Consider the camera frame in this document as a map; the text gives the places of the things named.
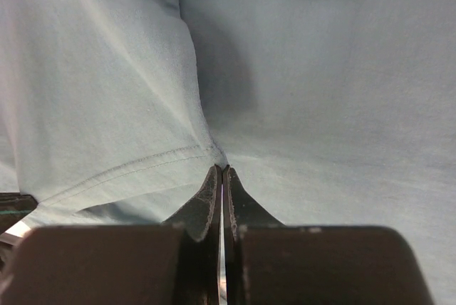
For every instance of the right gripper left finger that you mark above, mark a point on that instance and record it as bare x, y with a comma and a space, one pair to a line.
175, 262

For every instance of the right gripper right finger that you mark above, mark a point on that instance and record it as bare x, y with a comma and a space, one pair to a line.
268, 262

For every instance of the grey-blue t-shirt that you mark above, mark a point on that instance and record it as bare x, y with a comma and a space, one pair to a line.
331, 111

